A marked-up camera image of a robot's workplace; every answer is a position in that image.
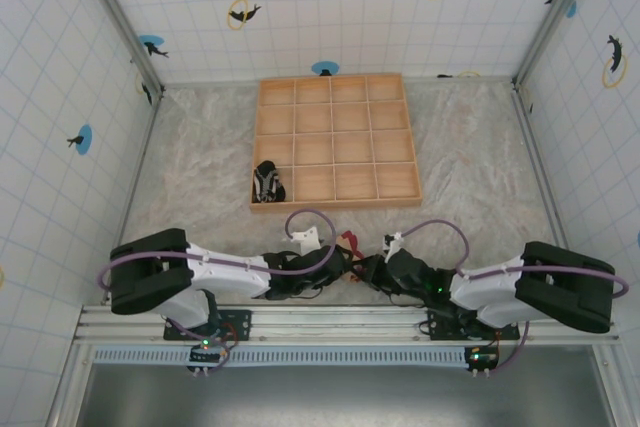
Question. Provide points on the tan red purple sock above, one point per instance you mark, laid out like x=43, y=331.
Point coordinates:
x=352, y=242

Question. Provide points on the black white striped sock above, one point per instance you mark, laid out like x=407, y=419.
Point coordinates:
x=267, y=184

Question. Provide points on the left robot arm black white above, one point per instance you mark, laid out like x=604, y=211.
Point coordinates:
x=225, y=278

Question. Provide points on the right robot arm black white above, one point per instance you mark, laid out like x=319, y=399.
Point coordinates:
x=560, y=287

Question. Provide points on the grey sheet metal panel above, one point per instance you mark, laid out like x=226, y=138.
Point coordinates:
x=325, y=397

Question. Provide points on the wooden compartment tray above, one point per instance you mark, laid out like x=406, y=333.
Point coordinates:
x=350, y=147

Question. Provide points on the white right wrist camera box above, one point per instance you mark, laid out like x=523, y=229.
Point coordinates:
x=395, y=245

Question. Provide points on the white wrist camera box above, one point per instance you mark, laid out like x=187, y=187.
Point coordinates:
x=310, y=239
x=395, y=245

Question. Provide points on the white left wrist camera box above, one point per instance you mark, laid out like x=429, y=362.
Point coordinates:
x=310, y=239

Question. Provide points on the aluminium mounting rail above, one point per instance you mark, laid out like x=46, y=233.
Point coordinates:
x=340, y=322

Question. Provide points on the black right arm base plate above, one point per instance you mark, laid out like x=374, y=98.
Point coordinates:
x=440, y=324

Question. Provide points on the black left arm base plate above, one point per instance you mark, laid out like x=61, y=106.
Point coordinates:
x=240, y=322

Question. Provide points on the aluminium table edge rail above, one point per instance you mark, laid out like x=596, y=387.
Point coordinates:
x=135, y=182
x=546, y=187

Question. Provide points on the aluminium frame post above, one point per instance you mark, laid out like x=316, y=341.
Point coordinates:
x=555, y=17
x=120, y=22

